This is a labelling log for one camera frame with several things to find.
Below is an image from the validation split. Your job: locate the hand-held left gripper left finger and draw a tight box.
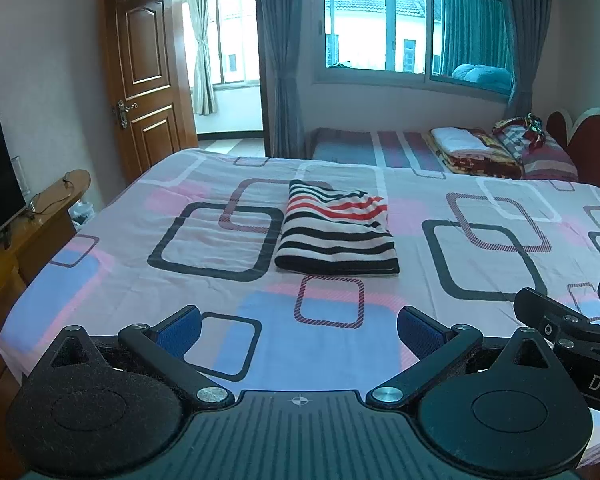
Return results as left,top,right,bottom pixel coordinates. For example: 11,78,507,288
22,305,236,408

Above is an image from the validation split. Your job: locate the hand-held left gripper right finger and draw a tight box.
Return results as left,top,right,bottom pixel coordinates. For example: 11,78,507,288
365,305,566,408

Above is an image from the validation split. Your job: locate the striped knit sweater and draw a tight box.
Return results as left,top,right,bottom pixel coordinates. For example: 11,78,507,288
274,179,401,277

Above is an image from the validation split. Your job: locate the patterned bed sheet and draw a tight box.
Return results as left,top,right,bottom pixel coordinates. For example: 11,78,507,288
0,147,600,466

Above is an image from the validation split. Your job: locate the folded red yellow blanket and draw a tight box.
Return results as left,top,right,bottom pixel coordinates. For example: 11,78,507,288
427,127,523,180

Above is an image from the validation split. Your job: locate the red checked pillow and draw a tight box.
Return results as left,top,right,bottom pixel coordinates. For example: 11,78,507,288
492,117,578,181

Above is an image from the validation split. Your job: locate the clear plastic bag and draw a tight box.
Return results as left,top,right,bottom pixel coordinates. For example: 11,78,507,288
70,200,98,223

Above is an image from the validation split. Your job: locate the colourful ribbon bundle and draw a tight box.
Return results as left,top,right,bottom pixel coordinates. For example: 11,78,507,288
522,112,546,136

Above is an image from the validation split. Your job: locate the wooden cabinet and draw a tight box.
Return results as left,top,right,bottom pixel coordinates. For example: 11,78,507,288
0,169,92,480

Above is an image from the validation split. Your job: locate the folded white blanket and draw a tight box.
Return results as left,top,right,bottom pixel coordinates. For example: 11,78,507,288
430,126,491,156

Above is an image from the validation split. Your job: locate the clear plastic container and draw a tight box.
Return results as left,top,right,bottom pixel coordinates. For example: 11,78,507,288
11,156,31,196

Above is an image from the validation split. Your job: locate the teal quilt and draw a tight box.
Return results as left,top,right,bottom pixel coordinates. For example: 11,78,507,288
452,63,513,93

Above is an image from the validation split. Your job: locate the brown wooden door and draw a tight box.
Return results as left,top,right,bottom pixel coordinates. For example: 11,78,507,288
97,0,199,186

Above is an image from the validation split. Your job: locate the grey curtain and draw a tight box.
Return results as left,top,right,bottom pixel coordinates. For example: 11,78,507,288
256,0,313,158
500,0,553,121

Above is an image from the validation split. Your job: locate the light sheer curtain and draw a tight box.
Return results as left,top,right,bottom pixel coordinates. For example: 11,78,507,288
187,0,216,116

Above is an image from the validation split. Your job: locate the balcony window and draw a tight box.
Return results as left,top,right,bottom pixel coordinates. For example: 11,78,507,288
182,0,258,91

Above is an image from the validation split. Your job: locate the large bedroom window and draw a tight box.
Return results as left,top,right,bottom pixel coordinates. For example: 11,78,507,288
314,0,516,93

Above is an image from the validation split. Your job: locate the thin cable on cabinet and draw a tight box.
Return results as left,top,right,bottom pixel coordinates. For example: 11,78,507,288
30,174,76,213

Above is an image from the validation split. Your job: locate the metal door handle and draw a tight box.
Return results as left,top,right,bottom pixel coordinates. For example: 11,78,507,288
112,100,138,128

